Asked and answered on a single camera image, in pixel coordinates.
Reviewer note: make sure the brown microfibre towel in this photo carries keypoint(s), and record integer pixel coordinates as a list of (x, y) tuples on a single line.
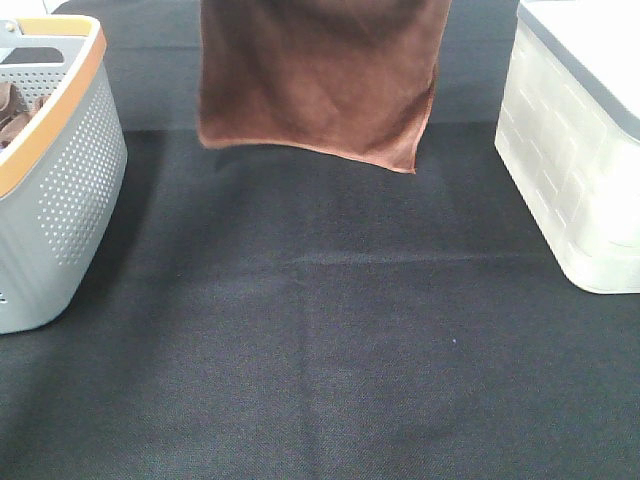
[(354, 79)]

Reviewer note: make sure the brown towel in basket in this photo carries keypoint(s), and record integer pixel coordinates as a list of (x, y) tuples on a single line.
[(14, 115)]

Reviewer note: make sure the black table mat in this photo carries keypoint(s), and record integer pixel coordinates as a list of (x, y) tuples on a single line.
[(273, 313)]

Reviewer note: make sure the grey perforated laundry basket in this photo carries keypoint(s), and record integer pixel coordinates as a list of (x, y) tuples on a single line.
[(61, 176)]

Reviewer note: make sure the white plastic storage box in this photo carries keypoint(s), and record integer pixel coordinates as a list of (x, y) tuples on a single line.
[(568, 134)]

